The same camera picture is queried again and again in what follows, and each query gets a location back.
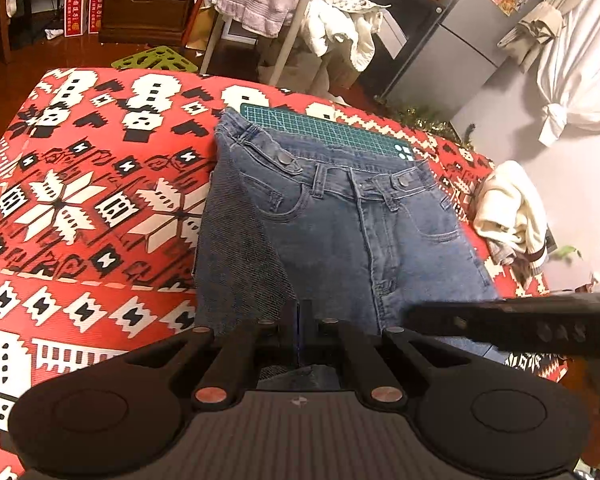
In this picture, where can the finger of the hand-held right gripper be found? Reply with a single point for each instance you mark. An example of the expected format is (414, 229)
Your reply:
(455, 321)

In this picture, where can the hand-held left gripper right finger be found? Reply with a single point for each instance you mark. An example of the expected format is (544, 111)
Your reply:
(310, 330)

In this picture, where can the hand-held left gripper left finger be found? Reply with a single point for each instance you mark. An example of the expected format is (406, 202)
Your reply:
(287, 337)

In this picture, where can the blue denim jeans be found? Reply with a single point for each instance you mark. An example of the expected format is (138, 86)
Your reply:
(355, 240)

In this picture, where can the white clothes pile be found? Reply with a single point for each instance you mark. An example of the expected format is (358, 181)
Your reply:
(340, 20)

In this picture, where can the grey cloth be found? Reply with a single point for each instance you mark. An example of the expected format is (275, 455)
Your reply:
(502, 256)

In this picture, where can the cream striped-cuff sweater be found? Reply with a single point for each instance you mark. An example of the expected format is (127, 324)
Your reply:
(505, 205)

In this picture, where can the green cutting mat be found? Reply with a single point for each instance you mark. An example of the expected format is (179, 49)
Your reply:
(330, 130)

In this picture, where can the green tinsel garland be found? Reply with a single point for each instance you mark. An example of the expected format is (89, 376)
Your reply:
(420, 115)

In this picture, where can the red patterned blanket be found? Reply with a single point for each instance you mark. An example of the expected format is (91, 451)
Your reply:
(80, 210)

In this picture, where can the white curtain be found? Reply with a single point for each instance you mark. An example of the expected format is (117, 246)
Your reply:
(590, 60)

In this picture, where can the silver refrigerator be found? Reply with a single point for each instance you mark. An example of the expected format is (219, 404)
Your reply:
(460, 45)

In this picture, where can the beige hanging cloth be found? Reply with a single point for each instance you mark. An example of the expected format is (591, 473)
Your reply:
(535, 30)

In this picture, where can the lime green plastic stool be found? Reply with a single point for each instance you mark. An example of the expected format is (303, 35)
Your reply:
(155, 60)

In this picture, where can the wooden dresser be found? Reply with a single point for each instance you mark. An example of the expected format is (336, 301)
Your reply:
(150, 0)

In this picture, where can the white chair frame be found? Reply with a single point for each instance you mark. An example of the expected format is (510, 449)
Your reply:
(285, 55)

